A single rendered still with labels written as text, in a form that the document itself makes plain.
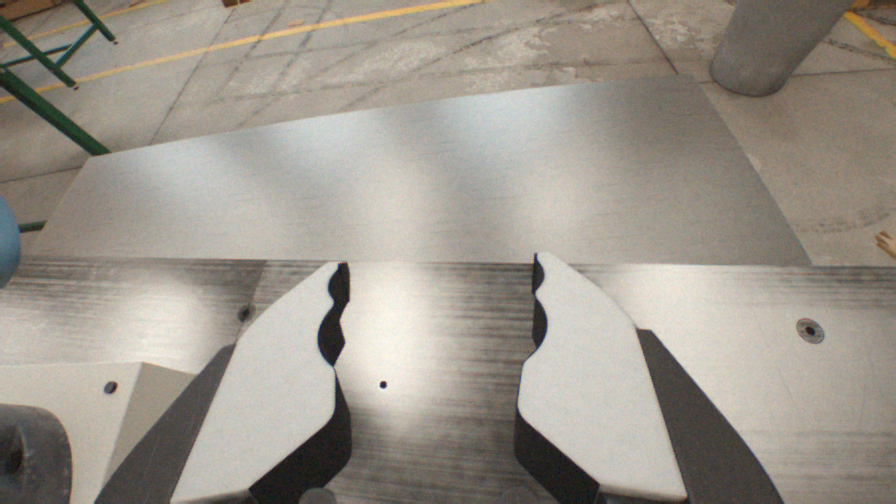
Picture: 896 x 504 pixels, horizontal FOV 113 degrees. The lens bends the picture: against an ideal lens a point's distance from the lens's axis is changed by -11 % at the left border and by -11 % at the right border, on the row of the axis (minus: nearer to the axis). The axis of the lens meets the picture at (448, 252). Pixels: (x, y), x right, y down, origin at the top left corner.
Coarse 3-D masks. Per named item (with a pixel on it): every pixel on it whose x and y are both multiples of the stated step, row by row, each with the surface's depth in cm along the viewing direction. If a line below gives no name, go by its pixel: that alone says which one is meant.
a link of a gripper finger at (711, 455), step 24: (648, 336) 8; (648, 360) 7; (672, 360) 7; (672, 384) 6; (696, 384) 6; (672, 408) 6; (696, 408) 6; (672, 432) 5; (696, 432) 5; (720, 432) 5; (696, 456) 5; (720, 456) 5; (744, 456) 5; (696, 480) 5; (720, 480) 5; (744, 480) 5; (768, 480) 5
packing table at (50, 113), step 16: (0, 48) 107; (0, 64) 110; (0, 80) 111; (16, 80) 115; (16, 96) 117; (32, 96) 120; (48, 112) 125; (64, 128) 132; (80, 128) 138; (80, 144) 140; (96, 144) 144; (32, 224) 140
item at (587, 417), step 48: (576, 288) 9; (576, 336) 8; (624, 336) 8; (528, 384) 7; (576, 384) 7; (624, 384) 6; (528, 432) 6; (576, 432) 6; (624, 432) 6; (576, 480) 5; (624, 480) 5; (672, 480) 5
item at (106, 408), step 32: (0, 384) 23; (32, 384) 23; (64, 384) 22; (96, 384) 22; (128, 384) 21; (160, 384) 23; (64, 416) 21; (96, 416) 21; (128, 416) 21; (160, 416) 23; (96, 448) 19; (128, 448) 20; (96, 480) 18
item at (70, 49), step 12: (72, 0) 243; (84, 12) 252; (0, 24) 197; (96, 24) 260; (12, 36) 204; (24, 36) 209; (84, 36) 250; (108, 36) 270; (24, 48) 212; (36, 48) 216; (60, 48) 246; (72, 48) 241; (12, 60) 251; (24, 60) 251; (48, 60) 224; (60, 60) 233; (60, 72) 232; (72, 84) 240
